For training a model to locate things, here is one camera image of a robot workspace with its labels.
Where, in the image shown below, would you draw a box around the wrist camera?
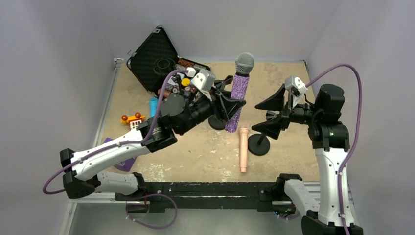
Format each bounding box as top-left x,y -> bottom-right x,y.
284,75 -> 308,109
186,67 -> 216,93

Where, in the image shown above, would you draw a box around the aluminium frame rail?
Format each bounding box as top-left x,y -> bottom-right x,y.
79,182 -> 291,206

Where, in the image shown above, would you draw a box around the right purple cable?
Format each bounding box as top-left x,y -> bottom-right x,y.
303,63 -> 363,235

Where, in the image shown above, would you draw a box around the black round-base mic stand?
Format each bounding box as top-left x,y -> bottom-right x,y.
208,115 -> 227,131

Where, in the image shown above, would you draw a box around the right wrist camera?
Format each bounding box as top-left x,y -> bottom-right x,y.
284,75 -> 308,109

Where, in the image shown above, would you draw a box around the blue microphone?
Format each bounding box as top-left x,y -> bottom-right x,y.
149,97 -> 158,117

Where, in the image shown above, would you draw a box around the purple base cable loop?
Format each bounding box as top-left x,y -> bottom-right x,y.
125,193 -> 178,230

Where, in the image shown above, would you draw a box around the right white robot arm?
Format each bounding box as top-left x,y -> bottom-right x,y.
252,84 -> 364,235

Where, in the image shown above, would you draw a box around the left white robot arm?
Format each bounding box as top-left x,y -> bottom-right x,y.
60,88 -> 246,199

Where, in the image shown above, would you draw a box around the black poker chip case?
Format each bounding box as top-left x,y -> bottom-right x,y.
127,26 -> 211,103

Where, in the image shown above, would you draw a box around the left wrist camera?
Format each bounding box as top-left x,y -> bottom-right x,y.
186,67 -> 216,93

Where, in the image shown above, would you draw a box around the orange toy vehicle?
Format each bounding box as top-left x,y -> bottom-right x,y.
120,112 -> 146,130

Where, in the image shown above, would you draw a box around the pink microphone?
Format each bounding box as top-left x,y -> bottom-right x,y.
239,125 -> 249,173

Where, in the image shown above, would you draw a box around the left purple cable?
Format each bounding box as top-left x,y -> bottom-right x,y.
43,69 -> 190,195

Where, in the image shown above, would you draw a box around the purple glitter microphone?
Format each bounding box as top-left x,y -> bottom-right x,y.
225,52 -> 254,133

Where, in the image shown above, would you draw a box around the yellow poker chip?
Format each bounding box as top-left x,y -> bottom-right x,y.
181,77 -> 191,87

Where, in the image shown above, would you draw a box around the left side aluminium rail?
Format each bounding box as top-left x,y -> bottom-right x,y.
91,58 -> 125,148

